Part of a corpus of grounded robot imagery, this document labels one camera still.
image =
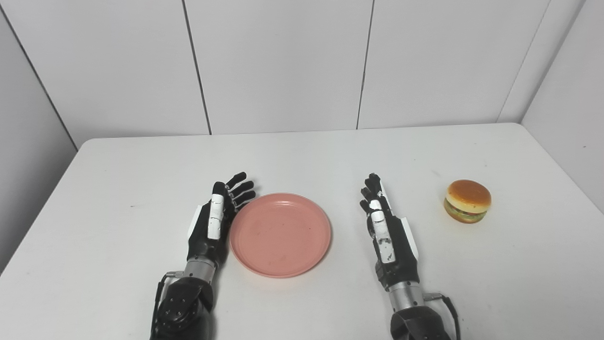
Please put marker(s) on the pink round plate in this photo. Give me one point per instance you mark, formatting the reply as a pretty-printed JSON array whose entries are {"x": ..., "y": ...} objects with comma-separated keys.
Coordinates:
[{"x": 281, "y": 235}]

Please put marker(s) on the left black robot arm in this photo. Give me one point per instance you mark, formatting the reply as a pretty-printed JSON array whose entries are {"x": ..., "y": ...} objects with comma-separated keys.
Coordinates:
[{"x": 181, "y": 307}]

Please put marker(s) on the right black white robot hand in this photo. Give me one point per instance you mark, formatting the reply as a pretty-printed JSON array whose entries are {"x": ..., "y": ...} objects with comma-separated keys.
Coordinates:
[{"x": 398, "y": 255}]

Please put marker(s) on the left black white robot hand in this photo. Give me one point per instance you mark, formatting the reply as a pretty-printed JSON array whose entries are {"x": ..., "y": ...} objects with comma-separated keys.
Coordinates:
[{"x": 205, "y": 238}]

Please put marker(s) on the toy hamburger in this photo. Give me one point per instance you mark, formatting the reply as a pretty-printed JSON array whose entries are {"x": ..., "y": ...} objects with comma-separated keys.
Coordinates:
[{"x": 468, "y": 200}]

